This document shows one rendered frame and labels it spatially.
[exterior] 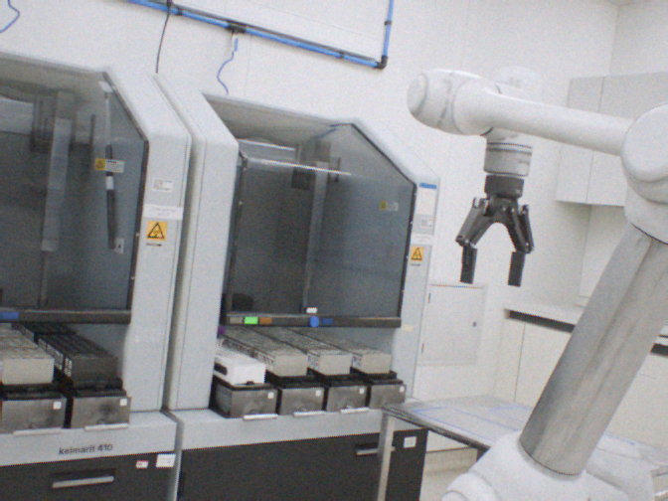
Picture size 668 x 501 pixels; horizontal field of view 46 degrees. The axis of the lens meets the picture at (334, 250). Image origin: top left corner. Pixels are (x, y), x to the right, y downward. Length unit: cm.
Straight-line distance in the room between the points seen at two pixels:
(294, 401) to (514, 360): 243
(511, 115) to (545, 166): 324
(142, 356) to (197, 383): 17
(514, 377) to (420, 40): 185
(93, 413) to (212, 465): 36
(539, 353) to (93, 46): 267
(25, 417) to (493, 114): 117
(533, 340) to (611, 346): 324
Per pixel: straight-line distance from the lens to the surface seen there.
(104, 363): 197
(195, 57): 326
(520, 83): 155
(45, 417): 188
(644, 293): 108
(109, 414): 192
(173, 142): 198
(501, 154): 154
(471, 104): 140
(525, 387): 439
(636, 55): 496
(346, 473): 234
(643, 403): 398
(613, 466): 136
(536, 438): 119
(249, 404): 208
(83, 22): 310
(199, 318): 206
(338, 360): 230
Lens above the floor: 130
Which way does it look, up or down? 3 degrees down
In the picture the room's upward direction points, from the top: 7 degrees clockwise
